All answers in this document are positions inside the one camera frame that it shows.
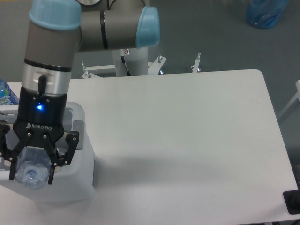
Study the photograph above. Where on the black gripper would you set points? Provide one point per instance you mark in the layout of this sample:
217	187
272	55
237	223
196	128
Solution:
39	124

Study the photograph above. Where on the clear plastic water bottle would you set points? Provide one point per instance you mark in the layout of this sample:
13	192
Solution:
33	168

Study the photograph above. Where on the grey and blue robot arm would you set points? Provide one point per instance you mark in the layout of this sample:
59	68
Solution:
57	30

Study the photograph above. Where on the white trash can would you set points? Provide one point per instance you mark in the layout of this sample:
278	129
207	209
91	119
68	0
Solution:
70	182

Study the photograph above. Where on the blue labelled bottle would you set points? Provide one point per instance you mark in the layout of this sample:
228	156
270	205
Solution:
7	96

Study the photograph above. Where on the metal levelling foot right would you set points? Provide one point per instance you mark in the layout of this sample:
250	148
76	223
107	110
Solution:
195	68

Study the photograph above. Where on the black device at table edge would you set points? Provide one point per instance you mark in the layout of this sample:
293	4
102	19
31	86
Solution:
292	201

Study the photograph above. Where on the blue plastic bag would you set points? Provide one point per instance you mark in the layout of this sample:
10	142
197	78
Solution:
265	14

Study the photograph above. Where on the white base bracket left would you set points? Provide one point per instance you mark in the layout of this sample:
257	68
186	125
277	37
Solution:
97	71

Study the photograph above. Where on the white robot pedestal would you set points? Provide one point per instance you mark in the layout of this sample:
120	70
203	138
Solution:
131	62

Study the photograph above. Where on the white frame at right edge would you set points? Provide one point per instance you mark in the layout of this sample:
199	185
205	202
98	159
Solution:
292	104

